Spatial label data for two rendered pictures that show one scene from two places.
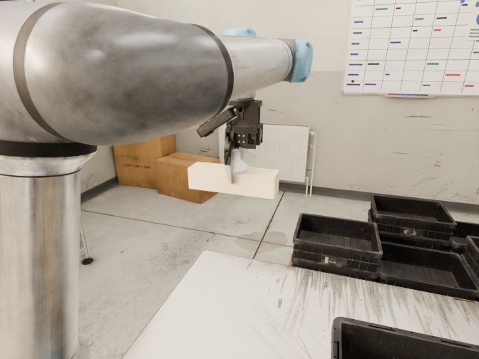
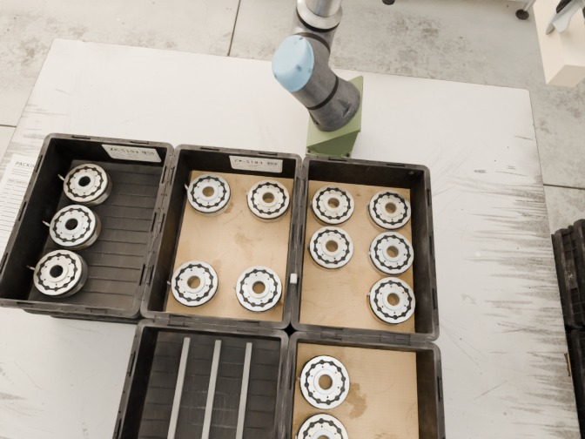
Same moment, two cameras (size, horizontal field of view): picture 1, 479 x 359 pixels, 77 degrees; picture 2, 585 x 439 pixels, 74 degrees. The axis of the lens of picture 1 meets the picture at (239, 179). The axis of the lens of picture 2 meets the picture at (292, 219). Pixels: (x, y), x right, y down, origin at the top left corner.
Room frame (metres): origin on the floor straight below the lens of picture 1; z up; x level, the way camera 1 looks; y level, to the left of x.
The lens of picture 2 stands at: (0.00, -0.54, 1.72)
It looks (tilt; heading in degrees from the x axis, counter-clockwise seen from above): 69 degrees down; 72
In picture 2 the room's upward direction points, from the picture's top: 6 degrees clockwise
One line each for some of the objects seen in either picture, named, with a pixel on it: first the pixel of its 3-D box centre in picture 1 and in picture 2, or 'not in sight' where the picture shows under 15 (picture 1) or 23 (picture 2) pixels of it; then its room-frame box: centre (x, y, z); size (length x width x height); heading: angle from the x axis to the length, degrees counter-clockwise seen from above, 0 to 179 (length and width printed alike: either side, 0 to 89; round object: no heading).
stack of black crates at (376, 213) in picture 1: (402, 241); not in sight; (1.58, -0.99, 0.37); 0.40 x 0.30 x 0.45; 72
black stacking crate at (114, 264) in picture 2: not in sight; (100, 226); (-0.34, -0.16, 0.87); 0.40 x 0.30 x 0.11; 74
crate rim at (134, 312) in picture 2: not in sight; (90, 219); (-0.34, -0.16, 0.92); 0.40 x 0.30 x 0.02; 74
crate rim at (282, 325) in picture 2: not in sight; (228, 230); (-0.05, -0.24, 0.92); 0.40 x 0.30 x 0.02; 74
